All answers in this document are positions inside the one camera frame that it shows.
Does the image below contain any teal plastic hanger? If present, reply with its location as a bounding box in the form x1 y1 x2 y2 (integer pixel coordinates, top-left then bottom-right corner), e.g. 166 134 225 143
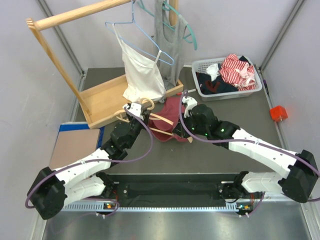
136 0 198 51

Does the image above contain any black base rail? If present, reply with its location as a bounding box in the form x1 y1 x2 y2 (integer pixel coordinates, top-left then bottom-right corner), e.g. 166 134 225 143
94 173 267 208

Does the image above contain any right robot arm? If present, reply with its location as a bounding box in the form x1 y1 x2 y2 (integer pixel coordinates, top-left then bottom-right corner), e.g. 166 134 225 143
175 98 320 203

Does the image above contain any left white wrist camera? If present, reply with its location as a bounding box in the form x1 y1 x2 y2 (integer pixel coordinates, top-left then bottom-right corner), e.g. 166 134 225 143
123 102 143 119

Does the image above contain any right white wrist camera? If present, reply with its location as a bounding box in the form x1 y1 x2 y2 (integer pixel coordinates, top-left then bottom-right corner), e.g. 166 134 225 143
182 96 198 118

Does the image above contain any blue wire hanger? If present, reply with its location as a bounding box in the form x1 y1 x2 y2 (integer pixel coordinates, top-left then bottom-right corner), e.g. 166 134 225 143
105 0 175 66

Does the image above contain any white laundry basket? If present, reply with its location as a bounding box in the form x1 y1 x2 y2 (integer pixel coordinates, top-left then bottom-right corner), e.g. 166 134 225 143
191 57 263 102

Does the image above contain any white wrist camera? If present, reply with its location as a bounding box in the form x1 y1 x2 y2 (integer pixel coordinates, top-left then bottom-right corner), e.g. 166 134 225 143
182 96 198 118
123 102 143 119

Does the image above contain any white garment in basket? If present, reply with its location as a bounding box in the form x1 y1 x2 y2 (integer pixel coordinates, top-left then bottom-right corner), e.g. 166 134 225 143
205 63 221 82

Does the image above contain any grey tank top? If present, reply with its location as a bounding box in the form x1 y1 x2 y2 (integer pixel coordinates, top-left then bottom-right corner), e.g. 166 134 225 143
153 0 188 90

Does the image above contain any wooden clothes hanger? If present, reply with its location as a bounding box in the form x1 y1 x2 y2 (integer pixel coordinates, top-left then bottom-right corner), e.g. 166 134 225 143
113 97 194 144

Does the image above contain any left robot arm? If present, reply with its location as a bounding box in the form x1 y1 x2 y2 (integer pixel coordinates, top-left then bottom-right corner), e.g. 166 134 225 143
25 110 151 220

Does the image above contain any brown board blue edge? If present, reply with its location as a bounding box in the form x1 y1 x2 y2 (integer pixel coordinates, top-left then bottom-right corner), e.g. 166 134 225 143
48 121 105 170

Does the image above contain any red tank top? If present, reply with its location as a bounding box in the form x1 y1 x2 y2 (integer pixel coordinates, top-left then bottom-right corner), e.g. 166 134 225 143
147 96 191 143

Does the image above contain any wooden clothes rack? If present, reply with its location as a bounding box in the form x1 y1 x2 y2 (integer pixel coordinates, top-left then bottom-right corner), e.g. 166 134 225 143
25 0 185 130

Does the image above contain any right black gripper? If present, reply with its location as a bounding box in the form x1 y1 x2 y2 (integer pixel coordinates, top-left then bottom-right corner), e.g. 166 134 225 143
172 111 209 139

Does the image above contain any orange red block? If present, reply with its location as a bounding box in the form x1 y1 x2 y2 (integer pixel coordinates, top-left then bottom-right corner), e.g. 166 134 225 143
269 105 288 123

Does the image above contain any dark navy garment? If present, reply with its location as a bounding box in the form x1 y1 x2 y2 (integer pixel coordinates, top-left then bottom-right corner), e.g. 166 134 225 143
196 72 239 95

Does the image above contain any red capped white marker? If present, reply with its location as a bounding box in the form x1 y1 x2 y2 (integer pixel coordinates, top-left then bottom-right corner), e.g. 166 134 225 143
176 89 197 96

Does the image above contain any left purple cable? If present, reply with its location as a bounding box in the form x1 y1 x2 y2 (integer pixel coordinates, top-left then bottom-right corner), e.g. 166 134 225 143
24 104 154 218

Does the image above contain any white garment on hanger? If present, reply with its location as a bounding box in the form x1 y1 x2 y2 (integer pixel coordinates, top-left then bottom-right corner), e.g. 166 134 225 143
112 25 166 102

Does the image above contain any red white striped garment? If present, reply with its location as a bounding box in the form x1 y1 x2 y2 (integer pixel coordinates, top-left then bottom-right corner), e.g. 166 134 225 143
219 54 257 91

